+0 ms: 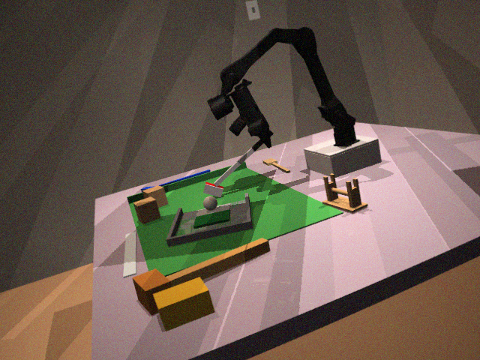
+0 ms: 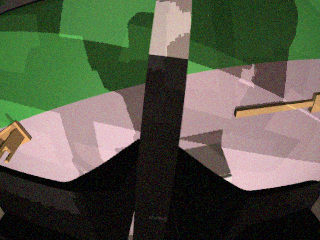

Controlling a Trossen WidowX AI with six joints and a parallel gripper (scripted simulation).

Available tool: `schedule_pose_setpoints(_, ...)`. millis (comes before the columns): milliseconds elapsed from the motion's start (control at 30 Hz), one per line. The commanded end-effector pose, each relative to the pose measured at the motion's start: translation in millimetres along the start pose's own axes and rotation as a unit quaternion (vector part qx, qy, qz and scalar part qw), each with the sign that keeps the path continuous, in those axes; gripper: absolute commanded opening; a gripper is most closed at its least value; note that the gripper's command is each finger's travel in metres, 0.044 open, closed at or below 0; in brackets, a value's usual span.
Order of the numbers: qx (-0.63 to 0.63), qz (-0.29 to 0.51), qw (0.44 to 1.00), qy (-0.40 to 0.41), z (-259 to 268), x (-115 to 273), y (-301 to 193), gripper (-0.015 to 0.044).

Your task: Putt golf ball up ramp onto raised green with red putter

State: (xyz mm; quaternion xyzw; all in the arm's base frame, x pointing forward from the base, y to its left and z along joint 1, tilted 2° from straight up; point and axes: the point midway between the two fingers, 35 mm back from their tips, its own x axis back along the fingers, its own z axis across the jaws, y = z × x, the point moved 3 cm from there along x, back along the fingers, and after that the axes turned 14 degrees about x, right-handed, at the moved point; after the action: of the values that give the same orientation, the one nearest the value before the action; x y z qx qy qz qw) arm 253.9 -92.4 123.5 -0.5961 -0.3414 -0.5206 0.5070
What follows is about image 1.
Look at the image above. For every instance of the white ball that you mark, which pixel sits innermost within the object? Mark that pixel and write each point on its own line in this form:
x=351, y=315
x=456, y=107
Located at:
x=210, y=203

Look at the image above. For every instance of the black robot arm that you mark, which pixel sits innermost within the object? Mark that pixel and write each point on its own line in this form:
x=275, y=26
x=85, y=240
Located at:
x=331, y=109

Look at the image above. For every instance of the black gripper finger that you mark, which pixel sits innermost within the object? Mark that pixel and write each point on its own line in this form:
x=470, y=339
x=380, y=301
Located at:
x=265, y=137

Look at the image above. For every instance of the brown cube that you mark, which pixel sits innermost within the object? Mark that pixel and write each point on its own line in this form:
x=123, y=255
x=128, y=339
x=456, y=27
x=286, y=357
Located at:
x=147, y=210
x=158, y=194

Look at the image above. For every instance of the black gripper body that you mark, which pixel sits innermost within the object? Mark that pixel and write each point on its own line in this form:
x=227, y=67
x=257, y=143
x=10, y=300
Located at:
x=257, y=121

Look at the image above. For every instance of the green putting mat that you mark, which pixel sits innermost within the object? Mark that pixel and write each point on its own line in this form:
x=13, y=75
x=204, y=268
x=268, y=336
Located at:
x=276, y=210

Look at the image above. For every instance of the yellow block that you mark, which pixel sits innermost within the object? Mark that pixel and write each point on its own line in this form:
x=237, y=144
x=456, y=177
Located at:
x=184, y=303

